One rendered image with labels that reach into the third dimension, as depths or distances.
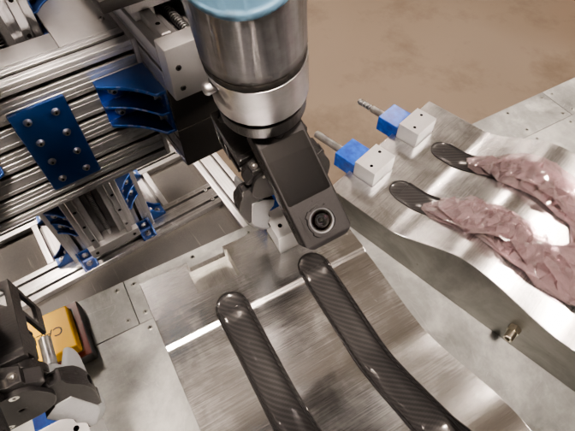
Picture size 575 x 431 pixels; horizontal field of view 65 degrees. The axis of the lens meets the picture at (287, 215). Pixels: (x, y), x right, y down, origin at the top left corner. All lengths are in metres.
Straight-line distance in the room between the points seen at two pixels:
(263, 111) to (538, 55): 2.39
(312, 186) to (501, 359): 0.38
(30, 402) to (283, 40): 0.28
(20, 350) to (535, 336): 0.53
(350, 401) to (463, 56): 2.17
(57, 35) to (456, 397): 0.76
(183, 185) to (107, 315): 0.92
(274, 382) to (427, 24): 2.36
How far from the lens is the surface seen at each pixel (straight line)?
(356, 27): 2.58
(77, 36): 0.84
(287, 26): 0.28
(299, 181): 0.38
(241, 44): 0.28
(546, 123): 0.95
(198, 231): 1.42
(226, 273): 0.58
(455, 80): 2.35
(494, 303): 0.62
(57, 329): 0.64
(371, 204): 0.65
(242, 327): 0.53
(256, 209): 0.46
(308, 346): 0.52
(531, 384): 0.66
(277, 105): 0.33
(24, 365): 0.35
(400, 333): 0.54
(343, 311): 0.54
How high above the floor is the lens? 1.37
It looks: 55 degrees down
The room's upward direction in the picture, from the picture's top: straight up
